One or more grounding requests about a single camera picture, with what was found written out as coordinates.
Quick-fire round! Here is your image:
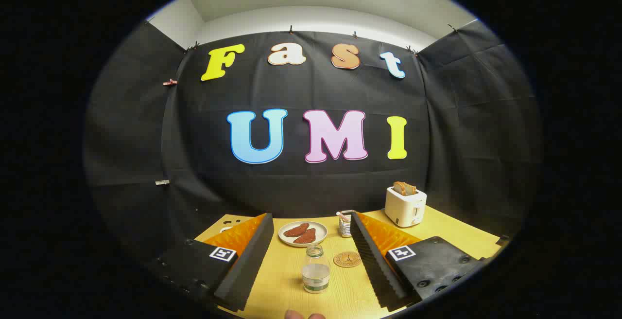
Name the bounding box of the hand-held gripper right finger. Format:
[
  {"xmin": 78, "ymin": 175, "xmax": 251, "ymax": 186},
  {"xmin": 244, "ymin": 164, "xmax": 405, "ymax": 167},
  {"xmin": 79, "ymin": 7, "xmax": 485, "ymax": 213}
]
[{"xmin": 350, "ymin": 211, "xmax": 489, "ymax": 312}]

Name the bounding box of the wire basket holder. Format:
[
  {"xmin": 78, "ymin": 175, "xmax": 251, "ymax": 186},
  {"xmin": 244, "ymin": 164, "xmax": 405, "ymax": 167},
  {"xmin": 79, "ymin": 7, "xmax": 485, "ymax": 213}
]
[{"xmin": 338, "ymin": 210, "xmax": 356, "ymax": 238}]

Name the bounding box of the wooden table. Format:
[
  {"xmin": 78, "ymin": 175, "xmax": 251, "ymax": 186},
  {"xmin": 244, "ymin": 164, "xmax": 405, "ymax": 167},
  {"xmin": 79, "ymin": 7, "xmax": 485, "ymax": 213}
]
[{"xmin": 194, "ymin": 206, "xmax": 501, "ymax": 319}]

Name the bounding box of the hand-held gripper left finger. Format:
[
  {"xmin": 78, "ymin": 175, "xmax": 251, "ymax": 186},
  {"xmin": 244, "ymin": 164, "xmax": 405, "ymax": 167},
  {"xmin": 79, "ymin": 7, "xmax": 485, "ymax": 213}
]
[{"xmin": 158, "ymin": 213, "xmax": 275, "ymax": 312}]

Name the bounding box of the white toaster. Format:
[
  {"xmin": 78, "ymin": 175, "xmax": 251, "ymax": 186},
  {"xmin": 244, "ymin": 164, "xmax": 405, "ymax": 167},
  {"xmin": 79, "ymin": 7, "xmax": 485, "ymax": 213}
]
[{"xmin": 384, "ymin": 186, "xmax": 428, "ymax": 228}]

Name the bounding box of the white round plate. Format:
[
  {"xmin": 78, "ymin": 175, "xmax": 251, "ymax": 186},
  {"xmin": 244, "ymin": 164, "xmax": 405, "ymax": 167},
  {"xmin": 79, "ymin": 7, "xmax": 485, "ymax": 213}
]
[{"xmin": 278, "ymin": 221, "xmax": 328, "ymax": 248}]

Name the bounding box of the clear plastic juice bottle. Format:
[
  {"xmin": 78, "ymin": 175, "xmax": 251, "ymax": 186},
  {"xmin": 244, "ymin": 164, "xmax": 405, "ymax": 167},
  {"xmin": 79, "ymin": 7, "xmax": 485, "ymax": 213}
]
[{"xmin": 302, "ymin": 244, "xmax": 331, "ymax": 294}]

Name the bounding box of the round wooden coaster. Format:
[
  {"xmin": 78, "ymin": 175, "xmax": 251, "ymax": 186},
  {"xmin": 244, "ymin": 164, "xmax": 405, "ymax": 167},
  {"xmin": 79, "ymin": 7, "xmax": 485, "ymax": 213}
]
[{"xmin": 333, "ymin": 251, "xmax": 362, "ymax": 268}]

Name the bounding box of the black backdrop cloth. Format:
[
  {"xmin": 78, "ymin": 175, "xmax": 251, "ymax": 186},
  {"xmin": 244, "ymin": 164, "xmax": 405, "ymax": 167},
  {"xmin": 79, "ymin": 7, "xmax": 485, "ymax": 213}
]
[{"xmin": 84, "ymin": 20, "xmax": 541, "ymax": 261}]

